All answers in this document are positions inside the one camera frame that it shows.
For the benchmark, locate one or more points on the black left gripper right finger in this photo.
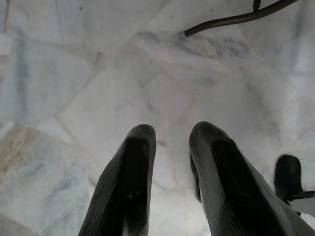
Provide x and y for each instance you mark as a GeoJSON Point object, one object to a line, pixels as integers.
{"type": "Point", "coordinates": [229, 182]}

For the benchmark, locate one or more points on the black robot foot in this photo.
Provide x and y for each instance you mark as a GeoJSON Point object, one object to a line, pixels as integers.
{"type": "Point", "coordinates": [289, 177]}

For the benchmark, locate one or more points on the dark brown curved chair leg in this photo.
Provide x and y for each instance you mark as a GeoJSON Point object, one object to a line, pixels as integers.
{"type": "Point", "coordinates": [236, 19]}

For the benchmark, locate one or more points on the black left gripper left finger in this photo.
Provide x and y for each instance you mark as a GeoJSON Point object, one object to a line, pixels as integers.
{"type": "Point", "coordinates": [128, 182]}

